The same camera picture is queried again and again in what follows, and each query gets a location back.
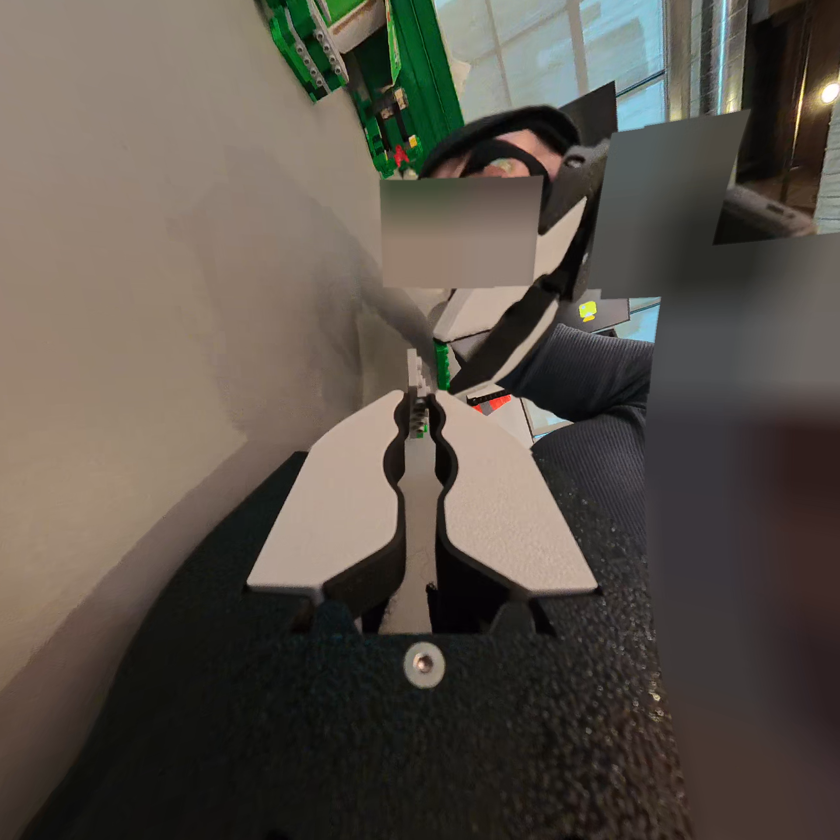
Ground person's right forearm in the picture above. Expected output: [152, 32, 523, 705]
[511, 322, 657, 431]

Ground green brick model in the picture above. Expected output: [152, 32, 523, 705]
[259, 0, 350, 104]

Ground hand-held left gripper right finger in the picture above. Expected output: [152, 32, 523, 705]
[428, 392, 601, 632]

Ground grey and green brick assembly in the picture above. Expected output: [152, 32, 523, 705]
[403, 346, 455, 442]

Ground grey desk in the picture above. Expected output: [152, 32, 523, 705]
[0, 0, 437, 840]

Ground person's dark blue sweater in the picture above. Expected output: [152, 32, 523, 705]
[530, 420, 652, 657]

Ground person's right hand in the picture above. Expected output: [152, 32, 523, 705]
[433, 133, 547, 179]

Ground green toy set box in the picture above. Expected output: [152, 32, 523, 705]
[346, 0, 466, 179]

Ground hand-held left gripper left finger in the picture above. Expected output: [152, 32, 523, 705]
[246, 388, 412, 630]

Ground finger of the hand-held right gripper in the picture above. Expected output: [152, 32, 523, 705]
[450, 282, 568, 396]
[432, 286, 529, 343]

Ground silver ventilation duct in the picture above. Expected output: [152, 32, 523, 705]
[701, 0, 750, 120]

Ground large window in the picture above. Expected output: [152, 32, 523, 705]
[433, 0, 672, 132]

